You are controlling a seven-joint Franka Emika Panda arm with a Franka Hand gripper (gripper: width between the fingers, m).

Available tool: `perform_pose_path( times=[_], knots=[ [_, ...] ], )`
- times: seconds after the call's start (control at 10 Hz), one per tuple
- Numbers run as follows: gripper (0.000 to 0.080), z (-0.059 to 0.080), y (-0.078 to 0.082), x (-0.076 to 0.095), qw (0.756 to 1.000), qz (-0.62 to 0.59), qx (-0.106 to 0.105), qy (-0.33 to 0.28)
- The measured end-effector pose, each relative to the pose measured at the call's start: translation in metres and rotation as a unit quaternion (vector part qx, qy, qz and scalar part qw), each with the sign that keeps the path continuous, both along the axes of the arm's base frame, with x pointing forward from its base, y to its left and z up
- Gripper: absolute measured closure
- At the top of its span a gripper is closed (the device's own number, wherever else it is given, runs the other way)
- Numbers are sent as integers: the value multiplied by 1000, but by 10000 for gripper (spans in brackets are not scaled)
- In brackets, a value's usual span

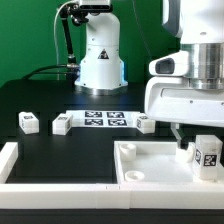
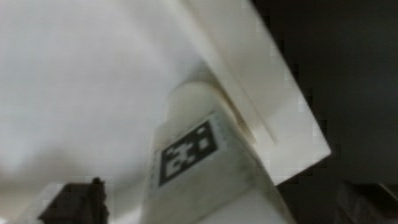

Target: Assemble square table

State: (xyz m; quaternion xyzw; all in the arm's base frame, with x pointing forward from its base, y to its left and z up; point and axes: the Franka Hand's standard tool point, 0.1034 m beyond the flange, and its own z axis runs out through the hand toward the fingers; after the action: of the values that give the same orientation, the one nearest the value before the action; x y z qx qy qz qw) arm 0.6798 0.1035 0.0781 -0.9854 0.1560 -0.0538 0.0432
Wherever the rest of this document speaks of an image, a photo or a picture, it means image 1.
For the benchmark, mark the white U-shaped obstacle fence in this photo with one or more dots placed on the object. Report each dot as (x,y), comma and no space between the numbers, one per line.
(209,195)

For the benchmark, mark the fiducial marker sheet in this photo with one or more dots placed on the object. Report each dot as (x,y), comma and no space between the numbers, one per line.
(103,119)

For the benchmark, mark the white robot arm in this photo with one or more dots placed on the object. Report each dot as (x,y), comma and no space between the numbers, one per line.
(199,24)

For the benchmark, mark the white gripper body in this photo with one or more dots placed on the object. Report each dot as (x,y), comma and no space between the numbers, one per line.
(172,100)

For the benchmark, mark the white square table top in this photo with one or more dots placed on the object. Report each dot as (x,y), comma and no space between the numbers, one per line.
(154,162)

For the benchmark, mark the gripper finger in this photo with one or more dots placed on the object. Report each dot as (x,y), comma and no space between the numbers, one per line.
(177,132)

